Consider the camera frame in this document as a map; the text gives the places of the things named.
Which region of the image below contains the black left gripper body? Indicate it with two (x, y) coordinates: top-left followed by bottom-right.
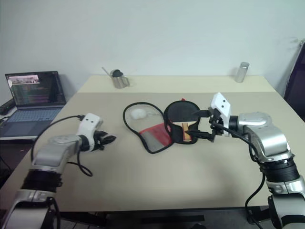
(94, 130), (107, 151)

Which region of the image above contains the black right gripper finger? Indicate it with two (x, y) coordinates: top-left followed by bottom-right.
(186, 129), (213, 141)
(191, 109), (211, 119)

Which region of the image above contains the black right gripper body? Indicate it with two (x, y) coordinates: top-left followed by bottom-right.
(206, 107), (226, 144)

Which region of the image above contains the black table tennis paddle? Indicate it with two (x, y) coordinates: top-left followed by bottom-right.
(165, 101), (201, 144)

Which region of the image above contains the white table tennis ball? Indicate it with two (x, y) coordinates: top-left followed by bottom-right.
(130, 108), (147, 119)

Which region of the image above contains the black red paddle case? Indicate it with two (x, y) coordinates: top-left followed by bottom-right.
(122, 97), (202, 155)

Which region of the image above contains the steel cylinder bottle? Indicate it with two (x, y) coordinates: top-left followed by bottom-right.
(234, 62), (250, 83)

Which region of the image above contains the grey open laptop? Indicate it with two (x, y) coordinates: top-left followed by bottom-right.
(0, 70), (67, 142)

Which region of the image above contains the dark panel with pole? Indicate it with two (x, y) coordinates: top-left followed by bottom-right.
(283, 37), (305, 115)

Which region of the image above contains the black device beside laptop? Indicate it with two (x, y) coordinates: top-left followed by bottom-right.
(0, 98), (16, 115)

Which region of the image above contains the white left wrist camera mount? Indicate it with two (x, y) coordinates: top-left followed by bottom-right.
(77, 113), (104, 152)

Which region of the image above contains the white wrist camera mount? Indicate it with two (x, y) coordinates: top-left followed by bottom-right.
(77, 113), (104, 152)
(209, 93), (233, 138)

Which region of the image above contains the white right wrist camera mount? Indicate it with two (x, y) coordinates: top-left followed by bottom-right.
(209, 93), (233, 138)

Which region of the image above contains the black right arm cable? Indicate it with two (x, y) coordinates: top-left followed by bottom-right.
(211, 121), (273, 229)

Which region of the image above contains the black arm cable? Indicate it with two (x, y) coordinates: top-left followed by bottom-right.
(31, 114), (94, 177)
(211, 121), (273, 229)

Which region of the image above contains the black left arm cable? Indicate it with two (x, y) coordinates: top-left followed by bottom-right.
(31, 114), (94, 177)

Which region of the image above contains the steel cup with handle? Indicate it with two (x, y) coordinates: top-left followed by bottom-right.
(112, 71), (131, 89)

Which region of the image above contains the black table frame beam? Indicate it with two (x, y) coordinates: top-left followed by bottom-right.
(59, 210), (206, 229)

